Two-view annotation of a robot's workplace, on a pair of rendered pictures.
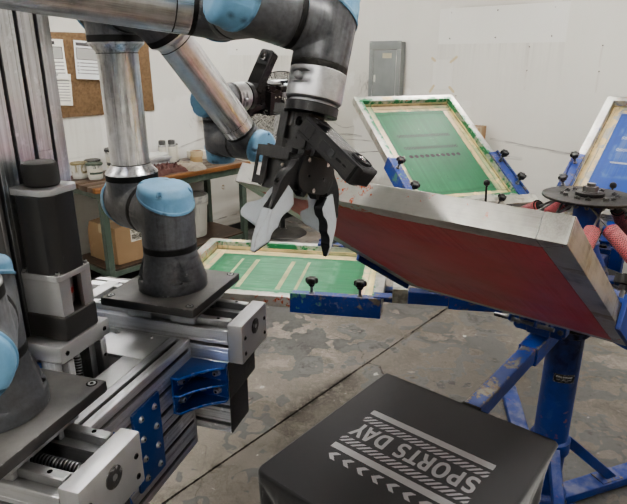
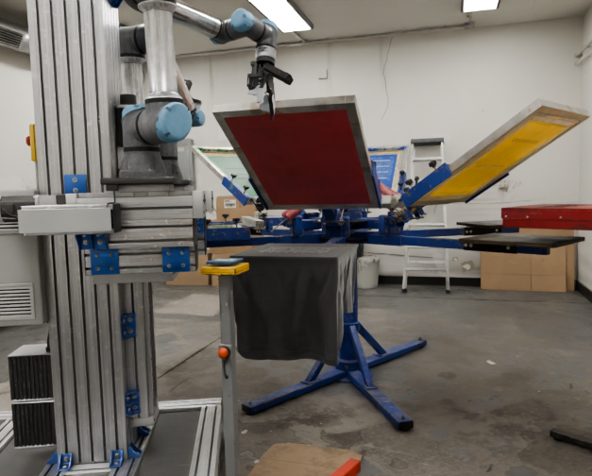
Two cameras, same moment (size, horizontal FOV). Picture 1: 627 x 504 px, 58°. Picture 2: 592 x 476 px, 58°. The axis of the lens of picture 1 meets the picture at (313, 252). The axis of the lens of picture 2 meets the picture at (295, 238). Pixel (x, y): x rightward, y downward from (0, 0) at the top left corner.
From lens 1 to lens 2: 1.43 m
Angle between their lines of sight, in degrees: 27
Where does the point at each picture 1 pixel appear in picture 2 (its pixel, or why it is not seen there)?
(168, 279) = (169, 170)
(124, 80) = (138, 76)
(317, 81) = (269, 51)
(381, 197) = (285, 103)
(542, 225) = (346, 98)
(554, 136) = not seen: hidden behind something
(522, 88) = not seen: hidden behind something
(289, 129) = (258, 69)
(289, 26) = (261, 31)
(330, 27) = (271, 34)
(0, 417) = (160, 170)
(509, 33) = not seen: hidden behind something
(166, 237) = (168, 148)
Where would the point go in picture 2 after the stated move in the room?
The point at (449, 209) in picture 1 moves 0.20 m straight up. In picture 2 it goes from (313, 101) to (312, 47)
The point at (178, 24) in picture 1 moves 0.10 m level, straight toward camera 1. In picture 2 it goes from (213, 31) to (228, 25)
